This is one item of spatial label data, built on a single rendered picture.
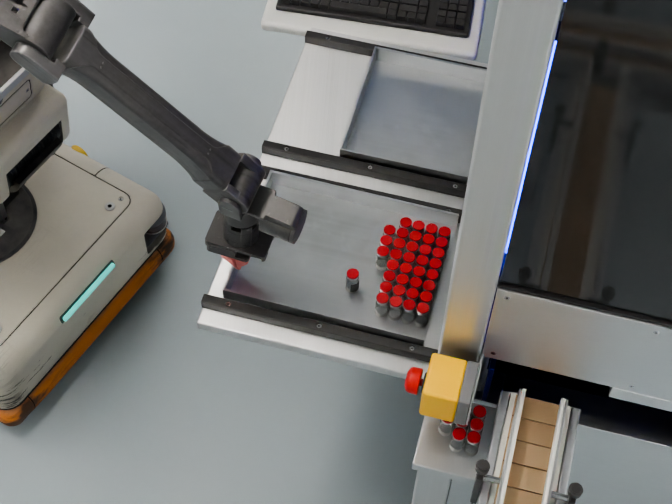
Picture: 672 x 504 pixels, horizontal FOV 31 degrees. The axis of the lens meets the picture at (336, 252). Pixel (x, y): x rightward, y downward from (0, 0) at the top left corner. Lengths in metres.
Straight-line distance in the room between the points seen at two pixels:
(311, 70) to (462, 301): 0.77
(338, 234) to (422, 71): 0.41
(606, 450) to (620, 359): 0.29
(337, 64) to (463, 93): 0.25
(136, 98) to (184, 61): 1.89
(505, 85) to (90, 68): 0.58
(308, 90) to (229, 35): 1.35
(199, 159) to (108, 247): 1.13
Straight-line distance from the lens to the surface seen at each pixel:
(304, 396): 2.92
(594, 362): 1.79
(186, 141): 1.73
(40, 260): 2.85
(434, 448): 1.90
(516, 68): 1.33
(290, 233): 1.84
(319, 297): 2.02
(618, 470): 2.08
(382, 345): 1.96
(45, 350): 2.80
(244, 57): 3.57
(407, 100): 2.29
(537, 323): 1.72
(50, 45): 1.62
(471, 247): 1.60
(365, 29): 2.52
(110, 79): 1.66
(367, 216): 2.12
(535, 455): 1.86
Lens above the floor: 2.60
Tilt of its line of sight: 56 degrees down
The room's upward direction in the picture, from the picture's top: 2 degrees clockwise
